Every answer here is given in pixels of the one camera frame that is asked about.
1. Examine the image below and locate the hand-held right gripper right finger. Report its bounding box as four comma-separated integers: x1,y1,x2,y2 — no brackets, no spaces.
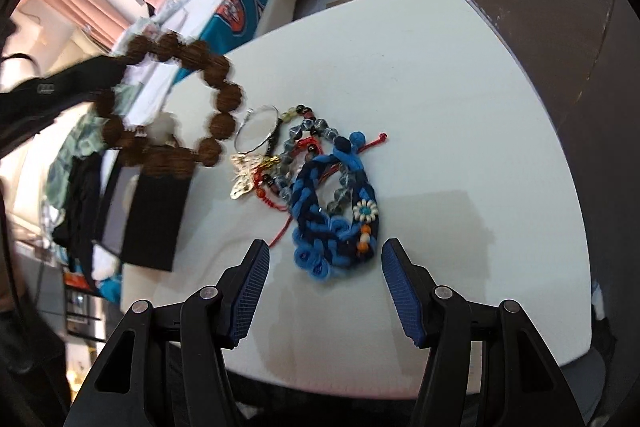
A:
381,238,586,427

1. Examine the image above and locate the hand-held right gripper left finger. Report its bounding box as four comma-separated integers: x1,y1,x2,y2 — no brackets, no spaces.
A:
62,239,271,427

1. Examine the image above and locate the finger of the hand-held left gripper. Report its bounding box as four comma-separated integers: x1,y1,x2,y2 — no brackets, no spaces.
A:
55,56,128,118

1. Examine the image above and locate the red string bracelet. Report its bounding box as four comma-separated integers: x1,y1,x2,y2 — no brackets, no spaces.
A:
250,133,390,253

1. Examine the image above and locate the blue braided bracelet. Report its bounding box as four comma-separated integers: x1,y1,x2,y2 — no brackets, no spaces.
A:
291,132,383,283

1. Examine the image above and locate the gold butterfly ornament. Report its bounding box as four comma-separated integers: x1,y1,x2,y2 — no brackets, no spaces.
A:
230,154,281,202

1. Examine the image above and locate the black jewelry box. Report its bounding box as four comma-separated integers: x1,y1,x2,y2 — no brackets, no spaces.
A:
95,152,193,273

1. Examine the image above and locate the brown wooden bead bracelet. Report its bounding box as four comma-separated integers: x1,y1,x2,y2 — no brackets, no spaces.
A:
94,32,248,178

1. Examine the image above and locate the silver bangle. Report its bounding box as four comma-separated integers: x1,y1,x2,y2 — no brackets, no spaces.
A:
234,105,282,156

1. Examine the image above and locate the multicoloured bead bracelet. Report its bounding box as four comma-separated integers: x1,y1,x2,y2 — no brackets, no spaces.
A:
279,103,318,122

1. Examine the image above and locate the green patterned blanket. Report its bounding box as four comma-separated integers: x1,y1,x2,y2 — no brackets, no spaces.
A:
42,82,137,210

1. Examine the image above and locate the pink curtain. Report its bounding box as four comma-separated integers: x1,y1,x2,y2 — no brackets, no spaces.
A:
15,0,132,52

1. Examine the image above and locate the black garment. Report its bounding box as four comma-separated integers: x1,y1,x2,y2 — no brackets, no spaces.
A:
52,157,121,275

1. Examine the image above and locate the white square side table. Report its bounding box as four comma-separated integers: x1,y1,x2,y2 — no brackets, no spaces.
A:
120,0,596,393

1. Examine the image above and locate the bed with white sheet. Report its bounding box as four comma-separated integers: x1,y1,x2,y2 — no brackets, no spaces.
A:
42,0,301,303

